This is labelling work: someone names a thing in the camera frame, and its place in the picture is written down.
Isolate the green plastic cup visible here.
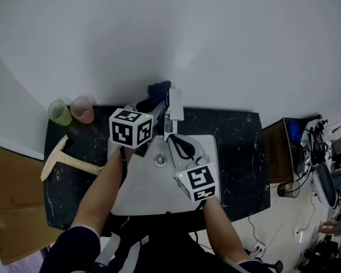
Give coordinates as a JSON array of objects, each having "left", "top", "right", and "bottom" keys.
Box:
[{"left": 47, "top": 100, "right": 73, "bottom": 126}]

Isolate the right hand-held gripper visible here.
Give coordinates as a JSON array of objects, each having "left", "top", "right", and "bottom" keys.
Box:
[{"left": 167, "top": 134, "right": 217, "bottom": 203}]

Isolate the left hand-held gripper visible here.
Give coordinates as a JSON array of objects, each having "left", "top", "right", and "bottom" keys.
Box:
[{"left": 109, "top": 98, "right": 170, "bottom": 156}]

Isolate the chrome faucet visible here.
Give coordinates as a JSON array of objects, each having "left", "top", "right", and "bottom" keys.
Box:
[{"left": 163, "top": 87, "right": 185, "bottom": 142}]

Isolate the black marble vanity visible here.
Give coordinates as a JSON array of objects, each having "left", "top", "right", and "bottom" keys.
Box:
[{"left": 43, "top": 105, "right": 271, "bottom": 233}]

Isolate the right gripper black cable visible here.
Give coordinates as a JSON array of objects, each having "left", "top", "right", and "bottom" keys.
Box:
[{"left": 193, "top": 200, "right": 206, "bottom": 244}]

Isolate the metal sink drain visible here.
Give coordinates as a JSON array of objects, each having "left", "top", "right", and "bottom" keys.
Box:
[{"left": 154, "top": 152, "right": 167, "bottom": 167}]

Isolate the beige T-shaped scraper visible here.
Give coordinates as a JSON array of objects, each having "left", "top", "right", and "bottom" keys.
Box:
[{"left": 40, "top": 134, "right": 106, "bottom": 182}]

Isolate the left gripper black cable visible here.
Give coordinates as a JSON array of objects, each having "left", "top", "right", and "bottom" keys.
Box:
[{"left": 118, "top": 146, "right": 129, "bottom": 187}]

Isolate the brown cardboard sheet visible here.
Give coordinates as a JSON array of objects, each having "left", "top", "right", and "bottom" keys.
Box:
[{"left": 0, "top": 142, "right": 66, "bottom": 266}]

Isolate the white power strip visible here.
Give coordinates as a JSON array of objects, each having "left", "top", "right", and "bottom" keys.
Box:
[{"left": 248, "top": 242, "right": 267, "bottom": 257}]

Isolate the black mesh wastebasket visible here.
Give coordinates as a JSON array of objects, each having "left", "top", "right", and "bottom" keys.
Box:
[{"left": 277, "top": 180, "right": 301, "bottom": 199}]

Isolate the person's right forearm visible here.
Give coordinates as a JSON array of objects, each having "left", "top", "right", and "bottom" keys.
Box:
[{"left": 201, "top": 195, "right": 249, "bottom": 263}]

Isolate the person's dark clothing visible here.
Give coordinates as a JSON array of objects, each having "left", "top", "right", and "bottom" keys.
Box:
[{"left": 47, "top": 225, "right": 285, "bottom": 273}]

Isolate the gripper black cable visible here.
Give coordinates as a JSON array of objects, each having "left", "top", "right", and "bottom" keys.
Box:
[
  {"left": 193, "top": 200, "right": 206, "bottom": 244},
  {"left": 118, "top": 146, "right": 129, "bottom": 187}
]

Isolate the dark blue cloth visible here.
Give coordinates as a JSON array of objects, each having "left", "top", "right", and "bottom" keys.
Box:
[{"left": 147, "top": 80, "right": 172, "bottom": 105}]

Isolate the bright blue bag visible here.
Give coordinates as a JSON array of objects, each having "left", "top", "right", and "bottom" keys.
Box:
[{"left": 288, "top": 121, "right": 302, "bottom": 142}]

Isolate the pile of electronic gear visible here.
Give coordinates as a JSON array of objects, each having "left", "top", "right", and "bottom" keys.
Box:
[{"left": 300, "top": 114, "right": 335, "bottom": 164}]

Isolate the brown wooden cabinet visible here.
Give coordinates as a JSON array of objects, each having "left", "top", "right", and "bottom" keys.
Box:
[{"left": 261, "top": 117, "right": 305, "bottom": 184}]

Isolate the black floor cable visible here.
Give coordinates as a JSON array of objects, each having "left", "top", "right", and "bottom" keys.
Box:
[{"left": 247, "top": 213, "right": 275, "bottom": 251}]

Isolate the pink plastic cup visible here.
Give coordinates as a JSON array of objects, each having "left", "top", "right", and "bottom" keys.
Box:
[{"left": 70, "top": 96, "right": 94, "bottom": 125}]

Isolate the person's left forearm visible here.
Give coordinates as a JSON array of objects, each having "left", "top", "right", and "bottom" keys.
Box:
[{"left": 70, "top": 145, "right": 128, "bottom": 237}]

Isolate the white sink basin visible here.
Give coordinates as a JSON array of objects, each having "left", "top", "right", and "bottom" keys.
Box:
[{"left": 106, "top": 134, "right": 222, "bottom": 216}]

